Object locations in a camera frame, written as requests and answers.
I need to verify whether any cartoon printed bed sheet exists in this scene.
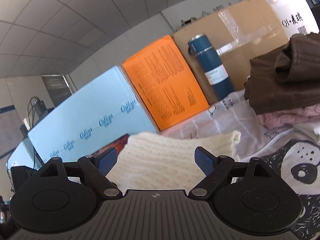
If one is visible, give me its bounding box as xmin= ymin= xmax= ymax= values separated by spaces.
xmin=161 ymin=91 xmax=319 ymax=239

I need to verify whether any large cardboard box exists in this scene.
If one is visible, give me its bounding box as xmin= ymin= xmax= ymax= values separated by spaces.
xmin=172 ymin=0 xmax=288 ymax=105

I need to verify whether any brown folded jacket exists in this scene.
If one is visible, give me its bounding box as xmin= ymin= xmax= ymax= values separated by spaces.
xmin=244 ymin=33 xmax=319 ymax=115

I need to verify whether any pink knitted garment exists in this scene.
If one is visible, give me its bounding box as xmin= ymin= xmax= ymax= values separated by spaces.
xmin=257 ymin=103 xmax=319 ymax=129

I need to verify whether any cream knitted sweater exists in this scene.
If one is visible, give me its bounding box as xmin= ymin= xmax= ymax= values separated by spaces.
xmin=106 ymin=131 xmax=241 ymax=192

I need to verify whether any orange printed board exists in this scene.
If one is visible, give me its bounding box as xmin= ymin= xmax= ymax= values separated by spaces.
xmin=122 ymin=35 xmax=209 ymax=131

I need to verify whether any light blue foam board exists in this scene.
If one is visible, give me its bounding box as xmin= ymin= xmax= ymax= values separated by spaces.
xmin=7 ymin=66 xmax=159 ymax=170

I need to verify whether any dark blue thermos bottle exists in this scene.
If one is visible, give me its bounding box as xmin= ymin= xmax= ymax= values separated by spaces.
xmin=188 ymin=34 xmax=234 ymax=101

